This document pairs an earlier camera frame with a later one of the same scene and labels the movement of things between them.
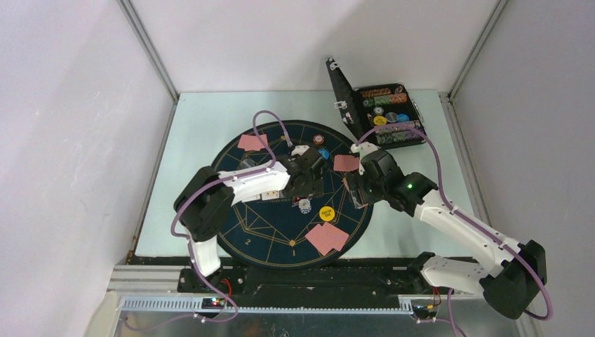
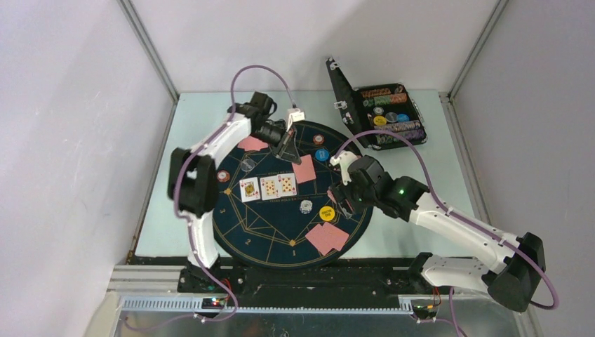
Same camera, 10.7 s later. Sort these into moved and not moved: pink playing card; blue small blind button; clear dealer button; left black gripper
Moved: left black gripper; pink playing card
Not moved: blue small blind button; clear dealer button
